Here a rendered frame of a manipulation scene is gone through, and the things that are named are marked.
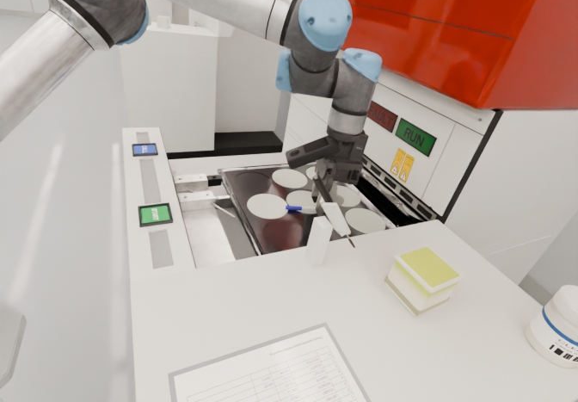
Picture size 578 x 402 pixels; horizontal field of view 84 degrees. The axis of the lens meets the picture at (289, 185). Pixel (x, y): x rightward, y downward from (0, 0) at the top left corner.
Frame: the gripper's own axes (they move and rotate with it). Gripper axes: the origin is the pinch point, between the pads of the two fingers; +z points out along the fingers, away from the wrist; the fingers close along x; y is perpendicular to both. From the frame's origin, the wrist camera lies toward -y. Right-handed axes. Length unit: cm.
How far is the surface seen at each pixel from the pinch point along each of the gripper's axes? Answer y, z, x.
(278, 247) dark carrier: -10.0, 2.1, -12.8
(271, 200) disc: -10.1, 2.0, 3.7
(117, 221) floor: -84, 92, 100
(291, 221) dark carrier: -6.2, 2.0, -4.3
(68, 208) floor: -114, 93, 110
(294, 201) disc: -4.2, 1.9, 3.7
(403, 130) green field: 20.2, -18.2, 7.8
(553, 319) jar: 24.1, -10.8, -38.9
